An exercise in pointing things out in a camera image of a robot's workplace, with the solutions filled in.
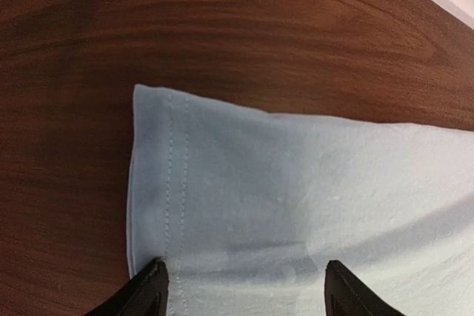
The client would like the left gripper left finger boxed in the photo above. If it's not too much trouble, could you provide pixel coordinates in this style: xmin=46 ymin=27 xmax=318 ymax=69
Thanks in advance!
xmin=86 ymin=258 xmax=169 ymax=316

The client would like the light blue printed t-shirt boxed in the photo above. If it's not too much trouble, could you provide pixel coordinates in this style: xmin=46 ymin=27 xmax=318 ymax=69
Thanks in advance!
xmin=127 ymin=85 xmax=473 ymax=315

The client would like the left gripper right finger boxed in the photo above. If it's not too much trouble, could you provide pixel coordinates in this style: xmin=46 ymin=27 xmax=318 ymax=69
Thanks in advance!
xmin=324 ymin=260 xmax=402 ymax=316

